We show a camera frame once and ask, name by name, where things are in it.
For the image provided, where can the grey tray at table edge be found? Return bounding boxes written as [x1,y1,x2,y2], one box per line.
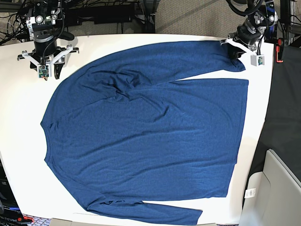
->
[49,218,75,226]

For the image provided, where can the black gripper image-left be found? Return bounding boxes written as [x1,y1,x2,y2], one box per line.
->
[30,32,68,79]

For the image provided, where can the black cloth side table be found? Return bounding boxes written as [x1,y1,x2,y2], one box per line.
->
[249,44,301,179]

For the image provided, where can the tangled black cables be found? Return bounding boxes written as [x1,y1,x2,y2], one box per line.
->
[0,4,33,46]

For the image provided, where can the grey plastic bin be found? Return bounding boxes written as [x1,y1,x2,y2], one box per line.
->
[239,149,301,226]

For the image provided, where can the blue handled tool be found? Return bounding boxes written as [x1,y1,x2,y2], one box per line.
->
[266,0,275,37]

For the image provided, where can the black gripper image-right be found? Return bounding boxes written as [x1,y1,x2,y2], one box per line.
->
[229,25,262,59]

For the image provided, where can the blue long-sleeve T-shirt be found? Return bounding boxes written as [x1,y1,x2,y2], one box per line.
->
[41,41,248,225]

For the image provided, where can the red and black clamp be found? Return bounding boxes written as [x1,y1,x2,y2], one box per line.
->
[276,38,284,63]

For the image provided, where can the black box with red label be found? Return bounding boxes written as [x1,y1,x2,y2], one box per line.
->
[0,163,22,226]

